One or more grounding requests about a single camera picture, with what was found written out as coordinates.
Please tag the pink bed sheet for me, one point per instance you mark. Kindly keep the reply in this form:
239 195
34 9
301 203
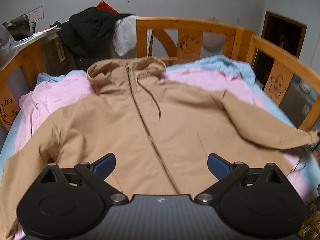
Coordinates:
52 93

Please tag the white grey garment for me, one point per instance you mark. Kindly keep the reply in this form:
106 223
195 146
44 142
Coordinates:
124 40

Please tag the red paper decoration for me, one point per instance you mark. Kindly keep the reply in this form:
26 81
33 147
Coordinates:
106 7

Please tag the brown patterned quilt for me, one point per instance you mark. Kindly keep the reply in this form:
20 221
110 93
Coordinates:
311 227

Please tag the clear plastic bag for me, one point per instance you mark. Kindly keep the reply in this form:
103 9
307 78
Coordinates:
6 45

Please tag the dark doorway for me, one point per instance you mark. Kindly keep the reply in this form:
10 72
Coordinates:
284 32

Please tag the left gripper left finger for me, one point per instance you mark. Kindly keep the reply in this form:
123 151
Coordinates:
65 203

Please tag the black leather bag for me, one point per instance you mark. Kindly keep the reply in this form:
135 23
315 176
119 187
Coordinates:
19 28

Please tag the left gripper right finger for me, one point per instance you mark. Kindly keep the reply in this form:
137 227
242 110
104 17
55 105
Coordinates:
256 202

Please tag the wooden bed frame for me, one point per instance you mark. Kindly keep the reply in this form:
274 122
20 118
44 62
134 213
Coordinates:
182 40

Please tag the light blue blanket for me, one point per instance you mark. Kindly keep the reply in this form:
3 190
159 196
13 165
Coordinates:
213 62

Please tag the black clothes pile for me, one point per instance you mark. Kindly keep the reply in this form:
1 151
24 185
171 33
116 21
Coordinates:
87 35

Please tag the tan hooded zip jacket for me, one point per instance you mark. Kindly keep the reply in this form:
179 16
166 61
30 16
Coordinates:
160 131

